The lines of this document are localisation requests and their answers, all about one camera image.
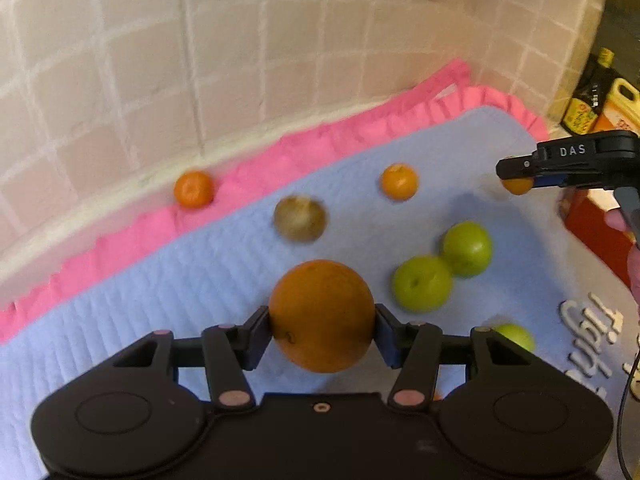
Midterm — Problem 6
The mandarin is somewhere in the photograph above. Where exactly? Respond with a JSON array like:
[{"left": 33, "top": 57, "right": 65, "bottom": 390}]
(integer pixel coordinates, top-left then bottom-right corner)
[
  {"left": 174, "top": 171, "right": 215, "bottom": 209},
  {"left": 378, "top": 162, "right": 420, "bottom": 202},
  {"left": 501, "top": 178, "right": 534, "bottom": 196}
]

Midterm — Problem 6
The large orange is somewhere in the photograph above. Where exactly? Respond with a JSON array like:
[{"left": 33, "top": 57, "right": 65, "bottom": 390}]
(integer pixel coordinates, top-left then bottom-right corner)
[{"left": 268, "top": 259, "right": 375, "bottom": 374}]

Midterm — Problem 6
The green apple front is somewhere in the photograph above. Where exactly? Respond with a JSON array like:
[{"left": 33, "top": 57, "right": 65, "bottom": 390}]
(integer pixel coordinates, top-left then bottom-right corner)
[{"left": 495, "top": 323, "right": 536, "bottom": 352}]

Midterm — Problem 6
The green apple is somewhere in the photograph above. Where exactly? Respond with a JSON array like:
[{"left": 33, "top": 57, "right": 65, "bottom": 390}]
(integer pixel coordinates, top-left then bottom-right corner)
[
  {"left": 442, "top": 221, "right": 492, "bottom": 278},
  {"left": 392, "top": 255, "right": 454, "bottom": 313},
  {"left": 495, "top": 323, "right": 536, "bottom": 352}
]

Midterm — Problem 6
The person's right hand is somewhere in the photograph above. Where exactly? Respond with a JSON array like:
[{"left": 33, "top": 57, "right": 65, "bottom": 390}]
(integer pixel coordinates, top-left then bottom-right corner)
[{"left": 605, "top": 209, "right": 640, "bottom": 304}]

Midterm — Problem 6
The yellow detergent jug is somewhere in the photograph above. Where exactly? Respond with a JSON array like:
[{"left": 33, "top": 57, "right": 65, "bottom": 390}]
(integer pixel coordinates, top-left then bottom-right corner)
[{"left": 591, "top": 78, "right": 640, "bottom": 134}]

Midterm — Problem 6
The green apple left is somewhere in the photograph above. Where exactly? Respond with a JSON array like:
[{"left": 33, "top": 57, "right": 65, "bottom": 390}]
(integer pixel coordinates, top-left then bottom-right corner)
[{"left": 392, "top": 255, "right": 454, "bottom": 313}]

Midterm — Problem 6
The dark soy sauce bottle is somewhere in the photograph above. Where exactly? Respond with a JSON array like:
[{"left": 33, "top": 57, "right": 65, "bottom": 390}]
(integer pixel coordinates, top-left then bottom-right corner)
[{"left": 561, "top": 48, "right": 614, "bottom": 136}]

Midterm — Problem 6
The green apple middle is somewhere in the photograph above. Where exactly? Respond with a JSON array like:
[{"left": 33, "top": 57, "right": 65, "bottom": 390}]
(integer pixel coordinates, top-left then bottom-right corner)
[{"left": 442, "top": 221, "right": 492, "bottom": 278}]

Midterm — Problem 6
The blue quilted mat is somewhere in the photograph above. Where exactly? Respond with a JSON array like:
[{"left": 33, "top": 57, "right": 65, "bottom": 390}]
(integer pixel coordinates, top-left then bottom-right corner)
[{"left": 1, "top": 106, "right": 638, "bottom": 479}]

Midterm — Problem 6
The small brown kiwi back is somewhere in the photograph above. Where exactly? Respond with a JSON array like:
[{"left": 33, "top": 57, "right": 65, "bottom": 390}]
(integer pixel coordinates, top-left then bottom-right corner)
[{"left": 273, "top": 195, "right": 329, "bottom": 243}]

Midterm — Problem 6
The mandarin on pink cloth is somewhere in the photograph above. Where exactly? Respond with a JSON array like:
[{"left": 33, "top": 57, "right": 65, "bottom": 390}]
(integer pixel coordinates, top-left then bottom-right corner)
[{"left": 174, "top": 171, "right": 215, "bottom": 209}]

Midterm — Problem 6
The pink ruffled cloth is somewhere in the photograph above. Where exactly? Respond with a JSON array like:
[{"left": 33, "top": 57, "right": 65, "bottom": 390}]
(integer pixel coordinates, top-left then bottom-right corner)
[{"left": 1, "top": 60, "right": 549, "bottom": 342}]

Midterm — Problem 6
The black cable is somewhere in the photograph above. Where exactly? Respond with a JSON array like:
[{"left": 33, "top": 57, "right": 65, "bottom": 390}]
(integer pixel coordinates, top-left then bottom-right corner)
[{"left": 616, "top": 349, "right": 640, "bottom": 480}]

